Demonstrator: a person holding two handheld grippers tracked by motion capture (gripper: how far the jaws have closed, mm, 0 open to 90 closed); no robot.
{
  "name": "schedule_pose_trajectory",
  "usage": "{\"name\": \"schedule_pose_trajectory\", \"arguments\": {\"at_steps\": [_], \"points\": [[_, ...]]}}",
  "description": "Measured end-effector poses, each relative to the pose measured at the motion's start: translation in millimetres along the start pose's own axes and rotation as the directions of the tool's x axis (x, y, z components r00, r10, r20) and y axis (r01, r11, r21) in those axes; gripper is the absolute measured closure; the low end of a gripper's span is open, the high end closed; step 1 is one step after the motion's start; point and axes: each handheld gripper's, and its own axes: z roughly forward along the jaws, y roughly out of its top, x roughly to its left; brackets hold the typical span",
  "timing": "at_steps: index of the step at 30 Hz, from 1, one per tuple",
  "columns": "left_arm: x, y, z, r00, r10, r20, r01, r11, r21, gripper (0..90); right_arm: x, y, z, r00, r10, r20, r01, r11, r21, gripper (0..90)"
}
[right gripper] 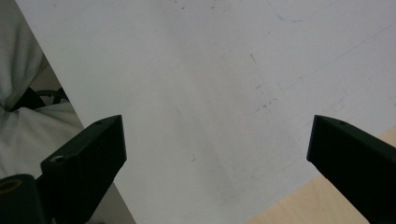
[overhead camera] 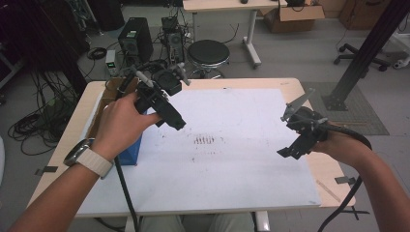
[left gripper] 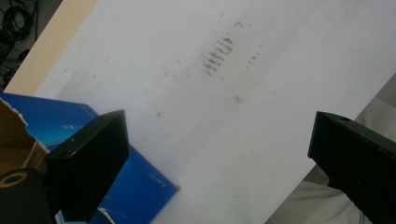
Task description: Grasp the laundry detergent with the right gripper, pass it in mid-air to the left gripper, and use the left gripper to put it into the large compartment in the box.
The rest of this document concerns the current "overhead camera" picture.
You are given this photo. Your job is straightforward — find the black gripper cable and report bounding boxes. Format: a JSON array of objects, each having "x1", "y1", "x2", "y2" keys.
[
  {"x1": 317, "y1": 123, "x2": 373, "y2": 232},
  {"x1": 113, "y1": 156, "x2": 140, "y2": 232}
]

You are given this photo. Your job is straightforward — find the black office chair base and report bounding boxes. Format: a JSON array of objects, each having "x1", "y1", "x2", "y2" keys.
[{"x1": 333, "y1": 43, "x2": 392, "y2": 73}]

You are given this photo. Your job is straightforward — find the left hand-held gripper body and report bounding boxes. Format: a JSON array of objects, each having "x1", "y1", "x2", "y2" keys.
[{"x1": 115, "y1": 61, "x2": 191, "y2": 114}]

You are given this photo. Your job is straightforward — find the small grey power supply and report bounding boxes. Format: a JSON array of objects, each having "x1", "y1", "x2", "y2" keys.
[{"x1": 104, "y1": 49, "x2": 119, "y2": 77}]

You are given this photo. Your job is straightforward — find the white board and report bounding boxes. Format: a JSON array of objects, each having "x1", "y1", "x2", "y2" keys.
[{"x1": 76, "y1": 87, "x2": 322, "y2": 218}]

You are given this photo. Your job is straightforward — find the person's light trousers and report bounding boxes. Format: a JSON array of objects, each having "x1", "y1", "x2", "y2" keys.
[{"x1": 138, "y1": 212, "x2": 255, "y2": 232}]

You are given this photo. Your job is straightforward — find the black metal post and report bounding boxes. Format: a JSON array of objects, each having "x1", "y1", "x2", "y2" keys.
[{"x1": 321, "y1": 0, "x2": 410, "y2": 112}]

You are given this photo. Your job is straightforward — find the black tape strip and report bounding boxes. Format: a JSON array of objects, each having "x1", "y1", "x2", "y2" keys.
[
  {"x1": 334, "y1": 176, "x2": 357, "y2": 186},
  {"x1": 34, "y1": 165, "x2": 59, "y2": 177}
]

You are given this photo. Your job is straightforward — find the black curtain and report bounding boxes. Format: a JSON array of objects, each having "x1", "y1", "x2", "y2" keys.
[{"x1": 0, "y1": 0, "x2": 92, "y2": 95}]

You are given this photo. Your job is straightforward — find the black computer tower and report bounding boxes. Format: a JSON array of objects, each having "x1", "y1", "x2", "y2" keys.
[{"x1": 117, "y1": 16, "x2": 155, "y2": 65}]

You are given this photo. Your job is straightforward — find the blue box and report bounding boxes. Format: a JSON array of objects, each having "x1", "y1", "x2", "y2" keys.
[{"x1": 118, "y1": 110, "x2": 148, "y2": 166}]

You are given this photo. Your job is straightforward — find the open computer case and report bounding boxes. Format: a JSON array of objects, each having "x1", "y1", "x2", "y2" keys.
[{"x1": 161, "y1": 15, "x2": 187, "y2": 64}]

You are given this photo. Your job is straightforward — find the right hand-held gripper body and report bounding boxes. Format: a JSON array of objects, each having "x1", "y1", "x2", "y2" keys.
[{"x1": 279, "y1": 88, "x2": 328, "y2": 149}]

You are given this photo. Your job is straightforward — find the person's right hand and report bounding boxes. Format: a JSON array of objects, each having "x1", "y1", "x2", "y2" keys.
[{"x1": 310, "y1": 129, "x2": 371, "y2": 168}]

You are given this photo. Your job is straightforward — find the white desk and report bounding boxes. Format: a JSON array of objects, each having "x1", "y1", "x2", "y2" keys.
[{"x1": 182, "y1": 0, "x2": 288, "y2": 70}]

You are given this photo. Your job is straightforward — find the white table leg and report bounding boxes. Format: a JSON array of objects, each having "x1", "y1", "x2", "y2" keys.
[{"x1": 254, "y1": 210, "x2": 271, "y2": 232}]

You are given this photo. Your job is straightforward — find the bundle of black cables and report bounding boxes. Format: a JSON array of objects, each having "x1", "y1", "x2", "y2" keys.
[{"x1": 7, "y1": 69, "x2": 83, "y2": 157}]

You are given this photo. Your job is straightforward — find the grey floor mat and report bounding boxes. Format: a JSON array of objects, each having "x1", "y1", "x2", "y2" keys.
[{"x1": 300, "y1": 81, "x2": 390, "y2": 136}]

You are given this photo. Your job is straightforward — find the brown cardboard box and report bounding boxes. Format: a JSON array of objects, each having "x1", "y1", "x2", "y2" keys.
[{"x1": 86, "y1": 76, "x2": 140, "y2": 140}]

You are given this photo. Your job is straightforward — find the open cardboard box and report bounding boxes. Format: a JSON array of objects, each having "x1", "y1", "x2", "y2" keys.
[{"x1": 263, "y1": 4, "x2": 326, "y2": 34}]

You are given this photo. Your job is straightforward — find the coiled black cable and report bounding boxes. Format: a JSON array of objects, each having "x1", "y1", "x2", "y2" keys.
[{"x1": 86, "y1": 46, "x2": 107, "y2": 61}]

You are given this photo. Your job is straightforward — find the person's left hand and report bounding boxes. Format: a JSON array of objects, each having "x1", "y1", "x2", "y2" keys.
[{"x1": 93, "y1": 92, "x2": 161, "y2": 161}]

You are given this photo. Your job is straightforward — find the closed cardboard box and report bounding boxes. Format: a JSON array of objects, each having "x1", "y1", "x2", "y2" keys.
[{"x1": 337, "y1": 0, "x2": 392, "y2": 32}]

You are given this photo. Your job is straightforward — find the wooden table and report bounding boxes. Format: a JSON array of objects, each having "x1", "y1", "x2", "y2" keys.
[{"x1": 27, "y1": 76, "x2": 357, "y2": 218}]

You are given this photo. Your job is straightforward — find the black round stool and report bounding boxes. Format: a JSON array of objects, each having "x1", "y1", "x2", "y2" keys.
[{"x1": 187, "y1": 39, "x2": 231, "y2": 80}]

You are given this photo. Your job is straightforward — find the wristwatch with beige band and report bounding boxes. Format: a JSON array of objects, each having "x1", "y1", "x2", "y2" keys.
[{"x1": 63, "y1": 138, "x2": 114, "y2": 180}]

